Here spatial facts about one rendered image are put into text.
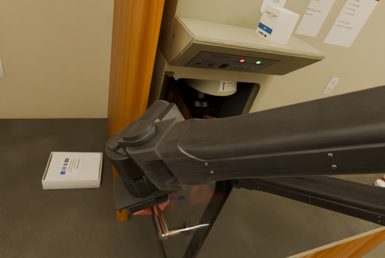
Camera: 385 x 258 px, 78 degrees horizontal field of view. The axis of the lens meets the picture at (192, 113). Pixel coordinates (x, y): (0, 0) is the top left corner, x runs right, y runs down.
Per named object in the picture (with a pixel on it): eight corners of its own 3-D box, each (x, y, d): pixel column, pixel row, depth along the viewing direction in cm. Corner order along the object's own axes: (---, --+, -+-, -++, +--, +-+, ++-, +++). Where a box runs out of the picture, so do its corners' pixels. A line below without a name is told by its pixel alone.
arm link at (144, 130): (137, 137, 26) (177, 188, 30) (191, 81, 33) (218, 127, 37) (92, 139, 35) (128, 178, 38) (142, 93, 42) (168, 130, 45)
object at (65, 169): (52, 159, 81) (51, 151, 78) (102, 160, 86) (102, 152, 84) (42, 190, 71) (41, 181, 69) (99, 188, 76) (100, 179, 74)
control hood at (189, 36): (164, 61, 53) (173, 14, 48) (277, 71, 66) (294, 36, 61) (179, 88, 45) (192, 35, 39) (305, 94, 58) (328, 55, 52)
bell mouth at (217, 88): (173, 65, 76) (177, 48, 73) (222, 69, 83) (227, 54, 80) (191, 95, 63) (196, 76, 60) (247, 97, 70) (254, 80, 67)
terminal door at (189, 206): (146, 186, 75) (171, 73, 54) (174, 297, 53) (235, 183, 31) (144, 186, 75) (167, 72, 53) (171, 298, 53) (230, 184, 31)
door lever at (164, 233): (172, 200, 52) (173, 191, 51) (187, 239, 44) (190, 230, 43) (147, 204, 50) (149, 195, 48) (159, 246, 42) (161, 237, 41)
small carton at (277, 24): (255, 32, 52) (266, 4, 49) (272, 35, 54) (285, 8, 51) (267, 41, 49) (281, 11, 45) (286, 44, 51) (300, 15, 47)
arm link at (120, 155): (94, 146, 33) (124, 160, 31) (127, 114, 37) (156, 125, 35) (111, 174, 38) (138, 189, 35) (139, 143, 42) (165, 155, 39)
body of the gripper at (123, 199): (117, 182, 44) (102, 157, 39) (170, 164, 45) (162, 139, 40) (119, 215, 39) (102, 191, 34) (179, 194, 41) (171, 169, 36)
